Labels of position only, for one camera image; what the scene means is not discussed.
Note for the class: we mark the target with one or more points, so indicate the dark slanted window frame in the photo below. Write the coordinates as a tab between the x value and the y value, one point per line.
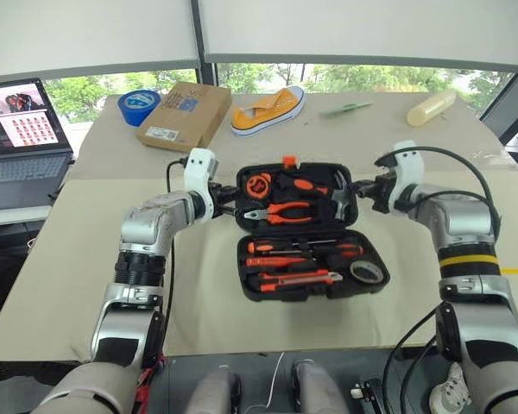
505	108

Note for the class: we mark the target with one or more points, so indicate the grey rounded shape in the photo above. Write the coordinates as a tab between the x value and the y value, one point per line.
213	392
317	392

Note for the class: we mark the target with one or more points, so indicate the yellow canvas sneaker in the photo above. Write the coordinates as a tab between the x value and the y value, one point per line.
263	114

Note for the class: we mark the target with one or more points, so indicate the white roller blind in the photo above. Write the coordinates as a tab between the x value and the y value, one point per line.
371	26
90	30

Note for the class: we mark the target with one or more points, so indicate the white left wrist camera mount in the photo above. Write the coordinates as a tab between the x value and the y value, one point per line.
196	172

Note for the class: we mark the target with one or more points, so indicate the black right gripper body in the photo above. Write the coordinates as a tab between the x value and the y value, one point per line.
382	192

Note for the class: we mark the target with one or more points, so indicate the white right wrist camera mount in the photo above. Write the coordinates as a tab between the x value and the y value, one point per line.
410	168

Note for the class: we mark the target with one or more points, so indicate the black plastic tool case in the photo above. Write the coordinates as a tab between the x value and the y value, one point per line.
285	296

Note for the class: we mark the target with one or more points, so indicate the orange black tape measure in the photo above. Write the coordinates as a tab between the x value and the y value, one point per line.
257	186

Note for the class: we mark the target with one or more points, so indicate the green plastic stick tool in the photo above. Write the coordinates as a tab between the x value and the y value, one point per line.
343	109

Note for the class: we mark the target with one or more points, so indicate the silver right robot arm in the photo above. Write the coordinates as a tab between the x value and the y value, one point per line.
457	220

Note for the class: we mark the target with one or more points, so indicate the brown paper table sheet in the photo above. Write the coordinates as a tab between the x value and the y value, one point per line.
328	142

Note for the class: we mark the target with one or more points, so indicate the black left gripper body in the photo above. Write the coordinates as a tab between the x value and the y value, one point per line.
218	198

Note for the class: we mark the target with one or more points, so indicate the brown cardboard box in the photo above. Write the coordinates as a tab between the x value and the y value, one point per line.
181	125

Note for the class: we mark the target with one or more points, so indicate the orange voltage tester screwdriver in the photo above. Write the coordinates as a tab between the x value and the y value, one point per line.
272	261

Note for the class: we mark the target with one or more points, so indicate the blue tape roll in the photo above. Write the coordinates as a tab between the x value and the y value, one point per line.
131	114

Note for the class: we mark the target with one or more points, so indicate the small black white connector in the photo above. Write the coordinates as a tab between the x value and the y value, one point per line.
364	390

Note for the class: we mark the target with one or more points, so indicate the dark window frame post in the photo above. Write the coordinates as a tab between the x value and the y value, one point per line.
207	77

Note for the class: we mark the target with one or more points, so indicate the open grey laptop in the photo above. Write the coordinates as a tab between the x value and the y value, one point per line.
21	172

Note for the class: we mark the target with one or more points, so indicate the white side desk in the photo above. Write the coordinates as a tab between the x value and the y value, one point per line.
8	215

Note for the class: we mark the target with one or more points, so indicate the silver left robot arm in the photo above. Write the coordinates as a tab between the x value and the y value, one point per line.
151	220

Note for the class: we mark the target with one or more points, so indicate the orange black utility knife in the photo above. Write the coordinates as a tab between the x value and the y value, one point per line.
293	280

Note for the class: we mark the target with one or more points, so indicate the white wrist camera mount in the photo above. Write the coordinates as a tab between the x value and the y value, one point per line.
196	172
410	168

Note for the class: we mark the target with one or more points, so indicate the cream cylindrical bottle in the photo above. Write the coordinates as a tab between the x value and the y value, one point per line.
427	110

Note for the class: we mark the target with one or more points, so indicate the beige paper table sheet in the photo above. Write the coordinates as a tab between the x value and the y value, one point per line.
198	319

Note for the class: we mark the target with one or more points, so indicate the black electrical tape roll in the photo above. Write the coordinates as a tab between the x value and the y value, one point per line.
353	269

